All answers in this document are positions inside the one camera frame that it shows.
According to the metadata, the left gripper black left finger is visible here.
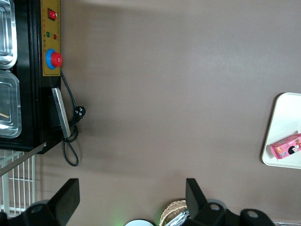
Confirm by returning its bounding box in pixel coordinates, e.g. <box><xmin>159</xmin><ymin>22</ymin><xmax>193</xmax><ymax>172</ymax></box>
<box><xmin>8</xmin><ymin>178</ymin><xmax>80</xmax><ymax>226</ymax></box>

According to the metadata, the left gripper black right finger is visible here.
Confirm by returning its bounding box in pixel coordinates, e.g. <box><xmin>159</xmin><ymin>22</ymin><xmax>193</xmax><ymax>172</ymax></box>
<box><xmin>185</xmin><ymin>178</ymin><xmax>236</xmax><ymax>226</ymax></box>

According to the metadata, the beige plastic serving tray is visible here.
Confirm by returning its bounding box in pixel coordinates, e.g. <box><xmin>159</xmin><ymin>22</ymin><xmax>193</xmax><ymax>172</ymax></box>
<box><xmin>261</xmin><ymin>92</ymin><xmax>301</xmax><ymax>170</ymax></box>

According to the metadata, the light tan oval wicker basket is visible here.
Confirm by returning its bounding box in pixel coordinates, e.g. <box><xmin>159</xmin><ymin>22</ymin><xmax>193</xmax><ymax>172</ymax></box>
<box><xmin>159</xmin><ymin>199</ymin><xmax>189</xmax><ymax>226</ymax></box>

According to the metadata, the grey metal lever bar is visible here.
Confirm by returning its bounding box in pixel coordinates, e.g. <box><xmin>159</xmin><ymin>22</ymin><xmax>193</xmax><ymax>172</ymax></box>
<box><xmin>0</xmin><ymin>142</ymin><xmax>48</xmax><ymax>178</ymax></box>

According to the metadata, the black sealing machine yellow panel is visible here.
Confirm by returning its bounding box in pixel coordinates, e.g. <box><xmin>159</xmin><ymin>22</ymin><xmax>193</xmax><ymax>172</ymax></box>
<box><xmin>0</xmin><ymin>0</ymin><xmax>63</xmax><ymax>155</ymax></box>

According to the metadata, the pink cartoon snack pack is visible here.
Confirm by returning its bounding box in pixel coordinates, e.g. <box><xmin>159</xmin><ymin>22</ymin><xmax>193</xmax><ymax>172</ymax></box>
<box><xmin>269</xmin><ymin>132</ymin><xmax>301</xmax><ymax>161</ymax></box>

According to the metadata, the steel food container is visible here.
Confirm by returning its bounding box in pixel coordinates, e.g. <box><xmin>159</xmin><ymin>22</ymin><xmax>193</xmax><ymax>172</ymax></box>
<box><xmin>0</xmin><ymin>70</ymin><xmax>23</xmax><ymax>139</ymax></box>
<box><xmin>0</xmin><ymin>0</ymin><xmax>18</xmax><ymax>69</ymax></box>

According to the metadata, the red emergency stop button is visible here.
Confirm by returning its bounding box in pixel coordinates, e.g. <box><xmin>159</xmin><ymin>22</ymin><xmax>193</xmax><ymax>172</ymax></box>
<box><xmin>45</xmin><ymin>48</ymin><xmax>63</xmax><ymax>70</ymax></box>

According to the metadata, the white wire basket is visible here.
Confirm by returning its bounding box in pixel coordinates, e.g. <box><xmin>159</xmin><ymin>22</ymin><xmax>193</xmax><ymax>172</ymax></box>
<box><xmin>0</xmin><ymin>150</ymin><xmax>36</xmax><ymax>217</ymax></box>

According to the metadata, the silver metal handle bar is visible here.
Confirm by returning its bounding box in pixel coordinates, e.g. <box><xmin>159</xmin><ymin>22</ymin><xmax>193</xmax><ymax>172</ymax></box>
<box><xmin>51</xmin><ymin>87</ymin><xmax>71</xmax><ymax>139</ymax></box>

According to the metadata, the black power cable with plug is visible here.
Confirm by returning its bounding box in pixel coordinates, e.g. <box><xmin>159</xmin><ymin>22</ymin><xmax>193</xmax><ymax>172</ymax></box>
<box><xmin>60</xmin><ymin>70</ymin><xmax>87</xmax><ymax>168</ymax></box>

